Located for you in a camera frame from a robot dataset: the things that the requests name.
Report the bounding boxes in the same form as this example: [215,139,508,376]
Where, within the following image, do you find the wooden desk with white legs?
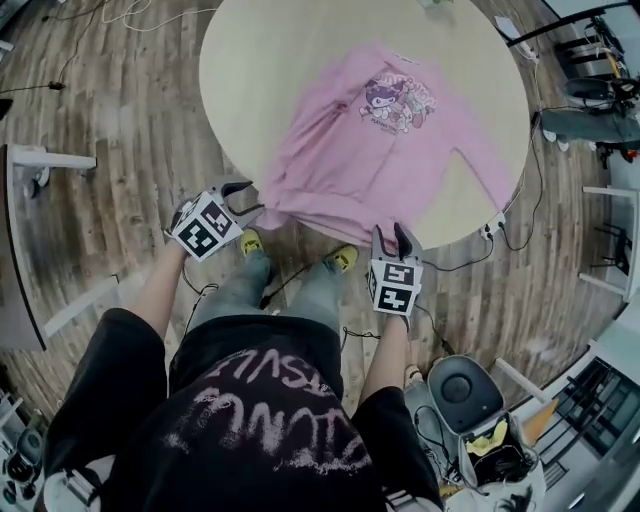
[494,357,561,446]

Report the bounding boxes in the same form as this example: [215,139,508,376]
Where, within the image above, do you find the person's black printed t-shirt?
[44,307,444,512]

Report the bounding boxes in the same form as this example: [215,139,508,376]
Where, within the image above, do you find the person's left yellow shoe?
[240,228,265,257]

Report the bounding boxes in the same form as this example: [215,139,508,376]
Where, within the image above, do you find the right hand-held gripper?
[365,223,425,317]

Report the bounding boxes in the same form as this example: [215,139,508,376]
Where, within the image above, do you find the looped white cable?
[102,0,211,34]

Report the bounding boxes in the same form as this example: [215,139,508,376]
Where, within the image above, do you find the person's yellow shoe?
[323,244,360,274]
[240,228,265,257]

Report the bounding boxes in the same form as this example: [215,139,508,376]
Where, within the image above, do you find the black power cable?
[494,107,546,251]

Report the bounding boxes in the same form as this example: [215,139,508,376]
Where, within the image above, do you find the person's right forearm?
[359,312,409,416]

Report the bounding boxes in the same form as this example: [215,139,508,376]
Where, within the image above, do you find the white glass-top desk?
[584,309,640,361]

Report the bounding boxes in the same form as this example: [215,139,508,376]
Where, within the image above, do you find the white power cable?
[499,59,544,221]

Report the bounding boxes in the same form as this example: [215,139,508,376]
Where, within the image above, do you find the white-legged desk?
[0,142,121,351]

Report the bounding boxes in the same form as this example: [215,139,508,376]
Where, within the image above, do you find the pink cartoon print sweatshirt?
[259,43,519,241]

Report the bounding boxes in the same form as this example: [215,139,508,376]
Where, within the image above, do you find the black metal chair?
[594,219,634,281]

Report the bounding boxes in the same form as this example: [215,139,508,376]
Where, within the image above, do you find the person's right yellow shoe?
[323,244,360,274]

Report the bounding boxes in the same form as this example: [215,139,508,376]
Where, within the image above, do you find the person's grey jeans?
[187,249,344,336]

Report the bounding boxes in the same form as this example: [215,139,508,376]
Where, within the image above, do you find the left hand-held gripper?
[172,180,265,263]

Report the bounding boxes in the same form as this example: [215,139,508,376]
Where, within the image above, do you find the black cable with plug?
[0,82,69,96]

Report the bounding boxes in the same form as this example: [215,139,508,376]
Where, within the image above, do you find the black floor cable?
[257,259,331,311]

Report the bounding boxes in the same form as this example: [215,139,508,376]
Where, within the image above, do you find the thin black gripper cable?
[342,324,384,351]
[179,259,221,331]

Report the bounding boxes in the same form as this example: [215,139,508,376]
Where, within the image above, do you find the person's left forearm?
[127,244,186,351]

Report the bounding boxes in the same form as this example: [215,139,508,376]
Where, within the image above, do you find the black metal railing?
[544,349,640,491]

